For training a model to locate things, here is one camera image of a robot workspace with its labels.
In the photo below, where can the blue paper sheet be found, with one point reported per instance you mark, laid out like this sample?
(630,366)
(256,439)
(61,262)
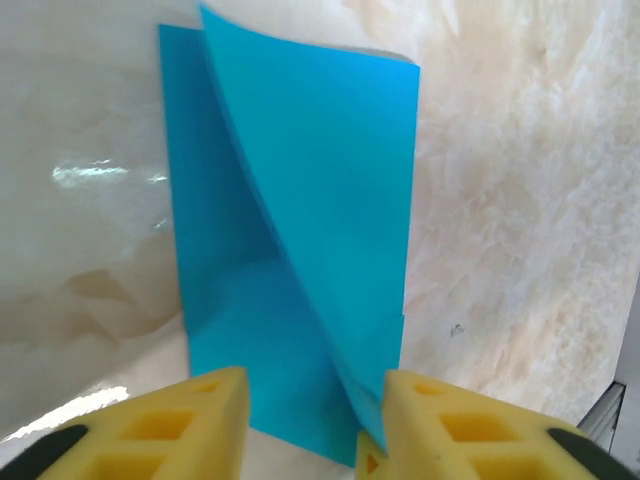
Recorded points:
(325,200)

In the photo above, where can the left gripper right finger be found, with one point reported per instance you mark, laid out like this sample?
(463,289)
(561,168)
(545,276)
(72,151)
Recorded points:
(475,440)

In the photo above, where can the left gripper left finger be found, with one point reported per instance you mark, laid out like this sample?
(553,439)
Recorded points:
(165,435)

